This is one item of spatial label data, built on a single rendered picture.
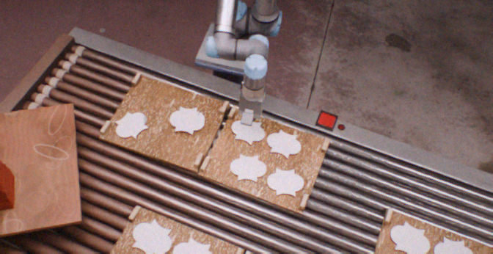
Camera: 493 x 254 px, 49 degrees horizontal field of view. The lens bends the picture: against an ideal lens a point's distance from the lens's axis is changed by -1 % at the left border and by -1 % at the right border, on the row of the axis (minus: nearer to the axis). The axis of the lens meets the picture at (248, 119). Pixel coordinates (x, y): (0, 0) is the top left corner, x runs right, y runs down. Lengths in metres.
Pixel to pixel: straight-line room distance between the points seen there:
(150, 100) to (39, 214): 0.66
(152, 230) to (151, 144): 0.36
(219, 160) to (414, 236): 0.76
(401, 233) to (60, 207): 1.18
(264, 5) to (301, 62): 1.51
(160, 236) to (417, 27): 2.82
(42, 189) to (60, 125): 0.27
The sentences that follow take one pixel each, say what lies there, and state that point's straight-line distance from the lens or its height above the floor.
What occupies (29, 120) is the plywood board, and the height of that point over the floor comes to 1.04.
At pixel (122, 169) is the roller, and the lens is 2.12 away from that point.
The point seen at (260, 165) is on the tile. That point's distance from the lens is 2.09.
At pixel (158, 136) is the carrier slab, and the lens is 2.17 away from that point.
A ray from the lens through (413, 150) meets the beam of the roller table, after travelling 2.31.
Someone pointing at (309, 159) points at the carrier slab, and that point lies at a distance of 2.14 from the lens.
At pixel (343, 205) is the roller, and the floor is 0.92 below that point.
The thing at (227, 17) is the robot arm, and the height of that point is 1.37.
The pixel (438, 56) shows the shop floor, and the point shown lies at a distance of 4.08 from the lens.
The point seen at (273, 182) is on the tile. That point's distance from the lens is 2.05.
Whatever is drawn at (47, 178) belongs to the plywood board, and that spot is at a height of 1.04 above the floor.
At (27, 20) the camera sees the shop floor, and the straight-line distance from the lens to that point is 4.13.
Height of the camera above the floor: 2.71
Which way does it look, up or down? 53 degrees down
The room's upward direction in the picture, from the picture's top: 6 degrees clockwise
